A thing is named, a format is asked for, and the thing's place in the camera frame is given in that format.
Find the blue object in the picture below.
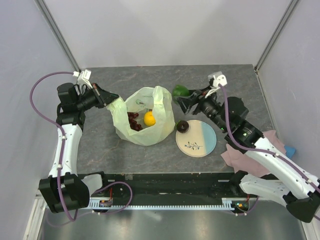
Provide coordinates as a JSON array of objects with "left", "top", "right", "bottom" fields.
[{"left": 284, "top": 145, "right": 296, "bottom": 159}]

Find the cream ceramic plate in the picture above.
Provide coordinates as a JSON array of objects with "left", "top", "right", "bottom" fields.
[{"left": 175, "top": 120, "right": 217, "bottom": 158}]

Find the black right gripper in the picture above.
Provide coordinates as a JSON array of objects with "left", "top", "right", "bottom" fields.
[{"left": 173, "top": 84, "right": 228, "bottom": 131}]

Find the orange fruit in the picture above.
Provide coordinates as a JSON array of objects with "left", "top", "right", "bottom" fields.
[{"left": 143, "top": 111, "right": 156, "bottom": 127}]

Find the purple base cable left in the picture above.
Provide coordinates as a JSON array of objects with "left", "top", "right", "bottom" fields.
[{"left": 46, "top": 181, "right": 133, "bottom": 227}]

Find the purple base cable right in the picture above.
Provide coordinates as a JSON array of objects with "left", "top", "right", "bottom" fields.
[{"left": 229, "top": 197, "right": 260, "bottom": 217}]

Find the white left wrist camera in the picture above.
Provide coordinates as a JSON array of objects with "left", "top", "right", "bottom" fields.
[{"left": 72, "top": 69, "right": 93, "bottom": 89}]

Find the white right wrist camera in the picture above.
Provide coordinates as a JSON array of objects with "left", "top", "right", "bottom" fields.
[{"left": 205, "top": 71, "right": 228, "bottom": 98}]

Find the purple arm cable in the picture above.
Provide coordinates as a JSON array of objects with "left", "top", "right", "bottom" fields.
[
  {"left": 29, "top": 71, "right": 78, "bottom": 223},
  {"left": 219, "top": 84, "right": 320, "bottom": 222}
]

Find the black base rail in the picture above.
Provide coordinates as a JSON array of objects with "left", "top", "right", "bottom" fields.
[{"left": 100, "top": 171, "right": 248, "bottom": 199}]

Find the white slotted cable duct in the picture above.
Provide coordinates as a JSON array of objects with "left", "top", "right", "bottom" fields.
[{"left": 85, "top": 198, "right": 249, "bottom": 211}]

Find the pink cloth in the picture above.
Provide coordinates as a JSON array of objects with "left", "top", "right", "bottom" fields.
[{"left": 221, "top": 130, "right": 287, "bottom": 178}]

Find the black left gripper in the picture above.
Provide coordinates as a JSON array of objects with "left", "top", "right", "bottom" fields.
[{"left": 75, "top": 82, "right": 119, "bottom": 111}]

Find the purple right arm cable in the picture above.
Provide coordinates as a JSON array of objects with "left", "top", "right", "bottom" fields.
[{"left": 219, "top": 84, "right": 320, "bottom": 222}]

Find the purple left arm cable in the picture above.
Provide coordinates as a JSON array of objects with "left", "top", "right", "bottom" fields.
[{"left": 29, "top": 71, "right": 78, "bottom": 223}]

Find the red grape bunch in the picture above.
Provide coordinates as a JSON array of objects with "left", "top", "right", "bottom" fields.
[{"left": 127, "top": 112, "right": 143, "bottom": 132}]

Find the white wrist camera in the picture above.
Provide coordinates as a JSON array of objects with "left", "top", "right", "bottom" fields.
[
  {"left": 72, "top": 69, "right": 93, "bottom": 89},
  {"left": 205, "top": 71, "right": 228, "bottom": 98}
]

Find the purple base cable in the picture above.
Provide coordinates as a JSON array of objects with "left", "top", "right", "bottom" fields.
[
  {"left": 229, "top": 197, "right": 260, "bottom": 217},
  {"left": 46, "top": 181, "right": 133, "bottom": 227}
]

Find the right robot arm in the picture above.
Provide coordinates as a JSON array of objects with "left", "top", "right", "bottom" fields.
[{"left": 173, "top": 87, "right": 320, "bottom": 223}]

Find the green avocado print plastic bag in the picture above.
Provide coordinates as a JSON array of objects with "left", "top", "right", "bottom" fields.
[{"left": 107, "top": 86, "right": 175, "bottom": 146}]

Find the aluminium frame post right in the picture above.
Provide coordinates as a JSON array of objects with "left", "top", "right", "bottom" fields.
[{"left": 254, "top": 0, "right": 300, "bottom": 74}]

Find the aluminium frame post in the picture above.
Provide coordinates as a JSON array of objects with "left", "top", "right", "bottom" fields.
[
  {"left": 254, "top": 0, "right": 300, "bottom": 74},
  {"left": 34, "top": 0, "right": 81, "bottom": 72}
]

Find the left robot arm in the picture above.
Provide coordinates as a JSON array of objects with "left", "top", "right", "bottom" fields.
[{"left": 38, "top": 82, "right": 119, "bottom": 213}]

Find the aluminium frame post left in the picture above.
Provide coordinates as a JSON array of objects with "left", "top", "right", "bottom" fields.
[{"left": 34, "top": 0, "right": 81, "bottom": 72}]

